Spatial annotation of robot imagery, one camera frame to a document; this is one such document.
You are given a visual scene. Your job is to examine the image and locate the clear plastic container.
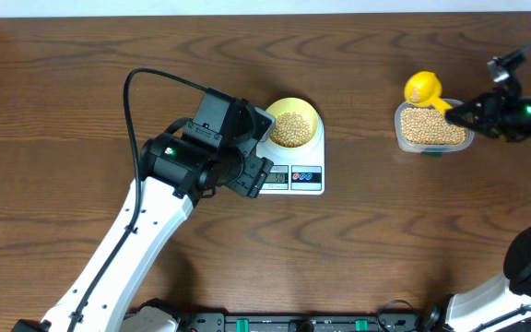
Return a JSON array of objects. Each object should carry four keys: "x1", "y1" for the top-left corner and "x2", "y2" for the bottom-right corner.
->
[{"x1": 395, "y1": 101, "x2": 475, "y2": 154}]

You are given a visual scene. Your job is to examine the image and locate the yellow plastic bowl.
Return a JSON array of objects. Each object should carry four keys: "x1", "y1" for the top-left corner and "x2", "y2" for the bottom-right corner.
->
[{"x1": 266, "y1": 98, "x2": 319, "y2": 146}]

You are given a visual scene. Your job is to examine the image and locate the yellow plastic measuring scoop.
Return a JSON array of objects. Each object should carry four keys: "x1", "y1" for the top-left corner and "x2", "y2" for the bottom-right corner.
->
[{"x1": 404, "y1": 71, "x2": 452, "y2": 115}]

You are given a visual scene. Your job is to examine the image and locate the left black cable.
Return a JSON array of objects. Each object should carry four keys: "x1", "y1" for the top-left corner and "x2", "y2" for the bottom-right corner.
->
[{"x1": 66, "y1": 67, "x2": 209, "y2": 332}]

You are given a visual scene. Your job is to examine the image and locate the black mounting rail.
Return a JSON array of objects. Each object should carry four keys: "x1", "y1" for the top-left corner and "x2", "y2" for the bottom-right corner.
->
[{"x1": 126, "y1": 312, "x2": 531, "y2": 332}]

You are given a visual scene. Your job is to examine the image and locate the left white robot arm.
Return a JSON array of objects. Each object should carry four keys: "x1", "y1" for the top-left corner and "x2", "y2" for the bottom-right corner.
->
[{"x1": 14, "y1": 89, "x2": 275, "y2": 331}]

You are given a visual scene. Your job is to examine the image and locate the pile of soybeans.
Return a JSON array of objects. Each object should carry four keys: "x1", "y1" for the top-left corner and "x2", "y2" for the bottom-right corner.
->
[{"x1": 400, "y1": 108, "x2": 466, "y2": 145}]

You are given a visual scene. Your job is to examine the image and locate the white digital kitchen scale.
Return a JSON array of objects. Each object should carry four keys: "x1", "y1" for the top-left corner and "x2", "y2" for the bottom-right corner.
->
[{"x1": 256, "y1": 134, "x2": 325, "y2": 196}]

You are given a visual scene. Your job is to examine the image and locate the soybeans in yellow bowl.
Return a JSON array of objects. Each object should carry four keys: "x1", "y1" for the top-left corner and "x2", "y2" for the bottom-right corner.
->
[{"x1": 270, "y1": 113, "x2": 312, "y2": 148}]

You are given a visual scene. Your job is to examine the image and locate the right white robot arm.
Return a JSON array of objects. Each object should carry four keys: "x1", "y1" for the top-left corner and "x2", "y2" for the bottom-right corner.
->
[{"x1": 433, "y1": 76, "x2": 531, "y2": 331}]

